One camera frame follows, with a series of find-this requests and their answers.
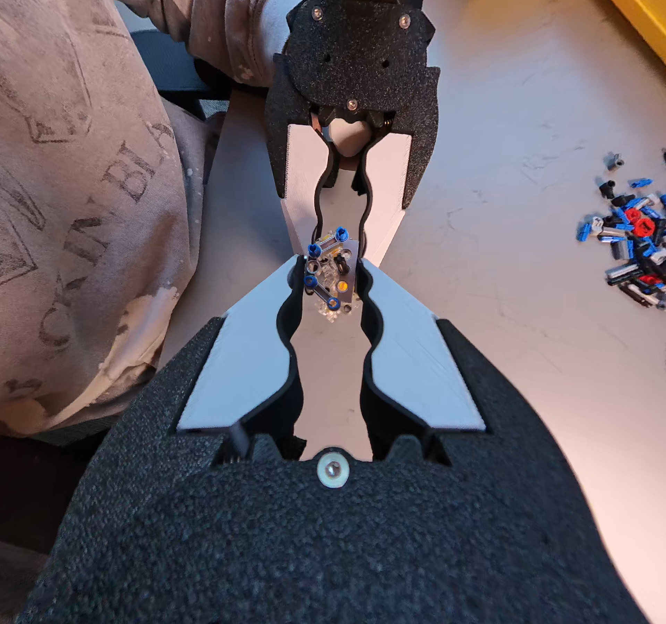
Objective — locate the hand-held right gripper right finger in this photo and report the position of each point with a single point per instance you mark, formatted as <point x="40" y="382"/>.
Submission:
<point x="421" y="374"/>

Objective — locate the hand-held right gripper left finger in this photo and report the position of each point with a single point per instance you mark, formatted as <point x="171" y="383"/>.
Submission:
<point x="239" y="374"/>

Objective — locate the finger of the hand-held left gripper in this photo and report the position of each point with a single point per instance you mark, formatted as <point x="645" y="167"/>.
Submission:
<point x="302" y="176"/>
<point x="390" y="181"/>

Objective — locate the grey perforated toy plate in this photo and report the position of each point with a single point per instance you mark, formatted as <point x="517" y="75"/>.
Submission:
<point x="351" y="270"/>

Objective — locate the clear toy brick engine model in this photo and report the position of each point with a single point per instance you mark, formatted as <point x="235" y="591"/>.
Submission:
<point x="325" y="270"/>

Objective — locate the person's left forearm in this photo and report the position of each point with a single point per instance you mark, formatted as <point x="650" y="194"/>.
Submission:
<point x="223" y="10"/>

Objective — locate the grey desk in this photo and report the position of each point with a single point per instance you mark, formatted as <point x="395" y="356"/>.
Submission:
<point x="520" y="166"/>

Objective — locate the black chair armrest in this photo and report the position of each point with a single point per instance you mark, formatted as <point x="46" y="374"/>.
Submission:
<point x="166" y="62"/>

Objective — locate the person in grey hoodie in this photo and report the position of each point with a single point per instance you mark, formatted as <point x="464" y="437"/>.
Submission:
<point x="78" y="166"/>

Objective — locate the small grey toy connector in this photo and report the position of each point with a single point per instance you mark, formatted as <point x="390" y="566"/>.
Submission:
<point x="614" y="161"/>

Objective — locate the pile of mixed toy parts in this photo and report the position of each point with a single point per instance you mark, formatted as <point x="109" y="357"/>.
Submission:
<point x="635" y="249"/>

